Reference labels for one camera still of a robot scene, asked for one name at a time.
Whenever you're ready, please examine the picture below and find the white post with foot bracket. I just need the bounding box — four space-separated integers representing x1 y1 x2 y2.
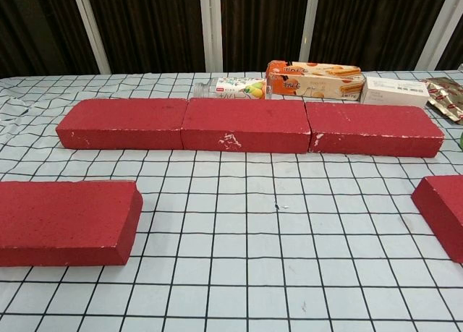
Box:
300 0 328 72

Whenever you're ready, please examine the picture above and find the red brick white scuffed face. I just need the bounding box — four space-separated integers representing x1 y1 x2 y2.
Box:
180 97 312 155

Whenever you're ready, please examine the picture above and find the dark brown curtain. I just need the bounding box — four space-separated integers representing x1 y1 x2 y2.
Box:
0 0 463 79

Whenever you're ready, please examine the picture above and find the orange biscuit box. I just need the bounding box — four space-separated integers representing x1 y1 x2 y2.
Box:
266 59 366 102

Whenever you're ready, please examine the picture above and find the white double frame post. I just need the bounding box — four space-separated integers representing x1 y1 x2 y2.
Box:
198 0 224 72

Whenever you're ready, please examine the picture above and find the white slanted frame post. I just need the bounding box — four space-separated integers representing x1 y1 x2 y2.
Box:
70 0 111 75
417 0 459 71

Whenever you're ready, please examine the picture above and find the small white cardboard box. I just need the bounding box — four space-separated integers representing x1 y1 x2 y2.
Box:
360 75 430 108

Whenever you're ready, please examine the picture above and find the gold foil snack packet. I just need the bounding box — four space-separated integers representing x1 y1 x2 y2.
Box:
419 77 463 126

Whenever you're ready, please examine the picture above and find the white black checked tablecloth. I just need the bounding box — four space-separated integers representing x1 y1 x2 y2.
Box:
0 69 463 332

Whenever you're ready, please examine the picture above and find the red brick grey tape patch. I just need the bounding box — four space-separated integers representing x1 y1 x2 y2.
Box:
411 174 463 264

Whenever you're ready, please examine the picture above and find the clear bottle floral label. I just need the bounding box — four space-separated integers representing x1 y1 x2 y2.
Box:
194 76 272 101

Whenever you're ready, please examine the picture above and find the red foam brick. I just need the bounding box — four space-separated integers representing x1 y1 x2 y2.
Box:
55 98 189 150
0 180 144 268

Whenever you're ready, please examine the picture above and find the red brick chipped corner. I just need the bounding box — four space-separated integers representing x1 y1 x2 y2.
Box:
305 101 445 159

